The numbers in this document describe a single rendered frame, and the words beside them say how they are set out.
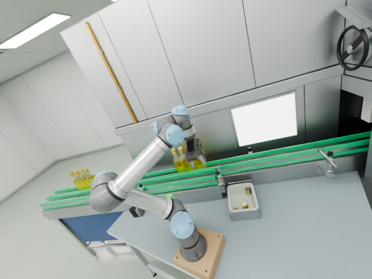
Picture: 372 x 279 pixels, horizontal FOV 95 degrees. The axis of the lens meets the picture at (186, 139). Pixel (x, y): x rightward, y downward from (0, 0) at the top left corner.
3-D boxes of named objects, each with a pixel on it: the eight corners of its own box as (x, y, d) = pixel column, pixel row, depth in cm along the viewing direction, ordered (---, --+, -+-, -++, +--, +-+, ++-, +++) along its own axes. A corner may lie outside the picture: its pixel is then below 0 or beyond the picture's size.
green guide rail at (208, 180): (217, 183, 121) (214, 174, 118) (217, 184, 121) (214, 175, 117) (45, 208, 170) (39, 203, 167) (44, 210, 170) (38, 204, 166)
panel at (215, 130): (298, 134, 124) (295, 88, 109) (299, 135, 121) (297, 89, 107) (182, 157, 149) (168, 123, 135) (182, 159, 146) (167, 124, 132)
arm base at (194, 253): (202, 265, 85) (197, 254, 81) (176, 258, 92) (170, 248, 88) (210, 236, 97) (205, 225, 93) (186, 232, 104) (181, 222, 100)
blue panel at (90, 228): (226, 215, 161) (215, 181, 143) (227, 232, 146) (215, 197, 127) (94, 227, 205) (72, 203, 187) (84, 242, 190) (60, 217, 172)
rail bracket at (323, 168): (323, 170, 113) (324, 141, 104) (339, 188, 99) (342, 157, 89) (315, 171, 115) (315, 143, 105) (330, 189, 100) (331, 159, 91)
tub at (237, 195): (253, 190, 122) (252, 181, 118) (261, 218, 102) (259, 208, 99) (229, 194, 127) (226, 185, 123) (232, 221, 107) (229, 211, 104)
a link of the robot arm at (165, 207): (182, 232, 96) (82, 203, 70) (174, 214, 109) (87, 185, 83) (194, 214, 96) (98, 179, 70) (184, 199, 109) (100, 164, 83)
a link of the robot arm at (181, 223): (182, 253, 84) (172, 236, 78) (174, 232, 96) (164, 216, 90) (203, 238, 87) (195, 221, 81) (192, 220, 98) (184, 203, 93)
